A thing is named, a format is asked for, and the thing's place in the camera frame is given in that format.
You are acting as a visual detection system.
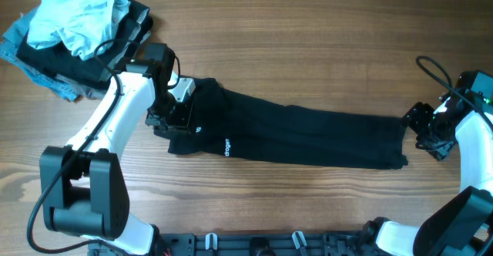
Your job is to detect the black t-shirt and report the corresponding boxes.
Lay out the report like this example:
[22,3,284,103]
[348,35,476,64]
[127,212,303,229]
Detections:
[154,78,407,170]

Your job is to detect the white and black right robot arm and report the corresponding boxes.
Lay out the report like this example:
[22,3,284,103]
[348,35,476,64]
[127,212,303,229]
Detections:
[363,70,492,255]

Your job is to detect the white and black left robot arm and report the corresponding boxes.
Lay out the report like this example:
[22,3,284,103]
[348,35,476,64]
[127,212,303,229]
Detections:
[27,43,195,255]

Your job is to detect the folded grey garment in stack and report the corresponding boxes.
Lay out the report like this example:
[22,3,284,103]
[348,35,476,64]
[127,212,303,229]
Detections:
[50,27,150,99]

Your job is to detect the folded black garment in stack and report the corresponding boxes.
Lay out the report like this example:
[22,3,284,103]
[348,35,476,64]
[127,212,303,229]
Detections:
[16,0,153,89]

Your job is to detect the light blue crumpled garment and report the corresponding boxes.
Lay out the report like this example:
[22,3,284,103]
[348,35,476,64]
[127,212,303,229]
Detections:
[27,0,131,61]

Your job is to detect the folded blue denim jeans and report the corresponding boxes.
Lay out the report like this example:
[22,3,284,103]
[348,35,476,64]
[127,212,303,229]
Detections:
[1,8,82,102]

